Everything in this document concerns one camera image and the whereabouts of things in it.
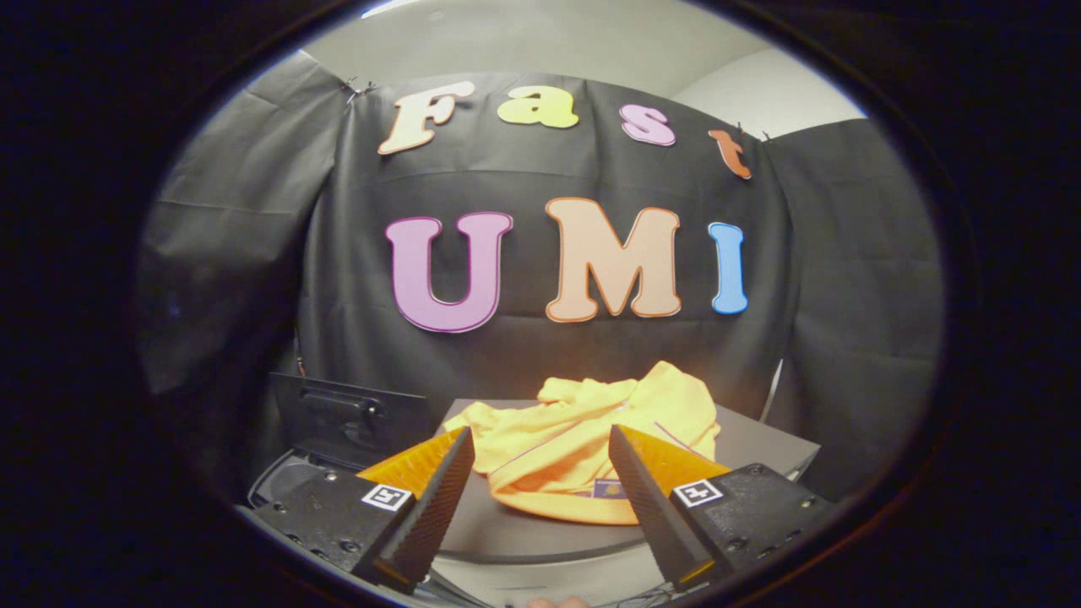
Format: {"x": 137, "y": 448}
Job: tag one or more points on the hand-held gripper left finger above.
{"x": 426, "y": 515}

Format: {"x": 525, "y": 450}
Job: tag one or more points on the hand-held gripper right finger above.
{"x": 654, "y": 515}

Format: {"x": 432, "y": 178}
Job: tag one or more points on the yellow shirt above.
{"x": 557, "y": 439}

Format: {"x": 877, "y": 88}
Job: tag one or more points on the grey and white cabinet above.
{"x": 760, "y": 443}

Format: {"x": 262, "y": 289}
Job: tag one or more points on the black backdrop cloth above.
{"x": 524, "y": 355}

